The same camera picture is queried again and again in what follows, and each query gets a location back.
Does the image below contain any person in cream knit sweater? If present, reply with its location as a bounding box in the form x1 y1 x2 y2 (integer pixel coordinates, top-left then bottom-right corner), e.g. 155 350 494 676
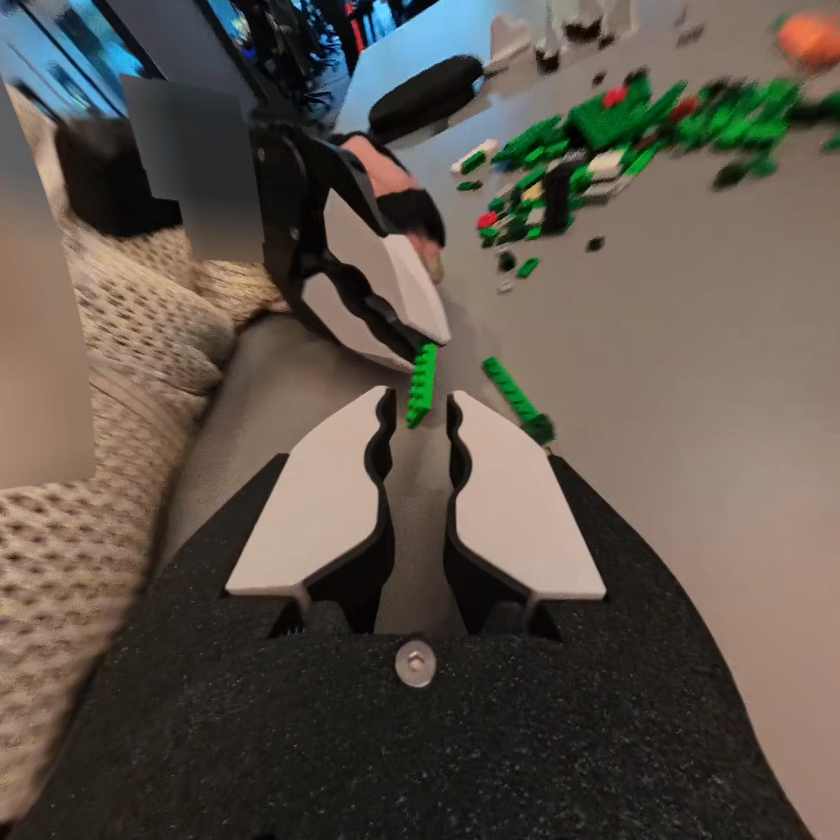
0 79 221 828

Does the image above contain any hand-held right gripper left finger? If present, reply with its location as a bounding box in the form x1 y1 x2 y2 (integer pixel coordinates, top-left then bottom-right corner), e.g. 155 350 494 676
226 386 396 611

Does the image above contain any narrow green lego plate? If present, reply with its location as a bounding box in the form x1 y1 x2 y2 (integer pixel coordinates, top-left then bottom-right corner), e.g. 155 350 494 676
482 356 542 427

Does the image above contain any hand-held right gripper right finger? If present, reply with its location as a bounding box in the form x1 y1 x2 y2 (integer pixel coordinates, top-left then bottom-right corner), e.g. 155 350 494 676
445 390 608 611

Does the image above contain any pile of loose lego pieces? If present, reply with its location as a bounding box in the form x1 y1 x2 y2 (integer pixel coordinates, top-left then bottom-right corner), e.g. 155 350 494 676
449 66 840 293

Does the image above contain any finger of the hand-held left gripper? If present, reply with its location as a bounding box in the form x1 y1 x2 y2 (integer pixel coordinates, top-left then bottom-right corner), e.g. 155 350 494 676
325 189 454 347
302 271 421 375

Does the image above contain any black oblong case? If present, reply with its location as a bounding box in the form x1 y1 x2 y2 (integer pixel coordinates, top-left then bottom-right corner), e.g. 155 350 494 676
367 56 487 142

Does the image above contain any orange brick separator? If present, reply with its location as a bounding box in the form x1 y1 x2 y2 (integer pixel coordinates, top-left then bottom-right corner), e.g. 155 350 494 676
774 10 840 70

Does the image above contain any green holed lego plate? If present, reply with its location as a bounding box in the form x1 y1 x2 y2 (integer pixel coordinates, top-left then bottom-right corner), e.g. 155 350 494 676
406 343 439 431

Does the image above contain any white and black fin piece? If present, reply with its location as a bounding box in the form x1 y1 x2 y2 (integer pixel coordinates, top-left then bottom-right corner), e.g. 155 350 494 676
563 0 605 40
489 14 534 61
597 0 641 50
533 0 564 72

